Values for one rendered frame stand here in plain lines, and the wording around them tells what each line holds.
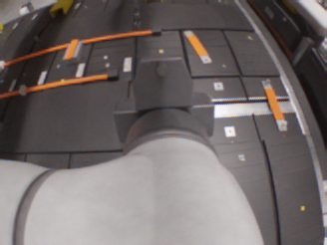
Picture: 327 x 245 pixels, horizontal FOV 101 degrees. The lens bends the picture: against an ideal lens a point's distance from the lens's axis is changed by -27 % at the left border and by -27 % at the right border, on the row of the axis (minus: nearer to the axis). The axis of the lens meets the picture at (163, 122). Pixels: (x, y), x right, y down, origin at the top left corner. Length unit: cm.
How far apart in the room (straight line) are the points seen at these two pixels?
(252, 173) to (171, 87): 28
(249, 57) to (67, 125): 54
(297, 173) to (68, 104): 58
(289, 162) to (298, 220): 13
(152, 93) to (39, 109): 41
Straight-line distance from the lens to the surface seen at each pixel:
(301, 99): 60
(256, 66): 57
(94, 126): 43
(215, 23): 68
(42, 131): 50
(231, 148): 40
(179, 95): 19
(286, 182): 44
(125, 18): 71
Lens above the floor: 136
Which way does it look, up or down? 63 degrees down
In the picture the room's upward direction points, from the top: 5 degrees counter-clockwise
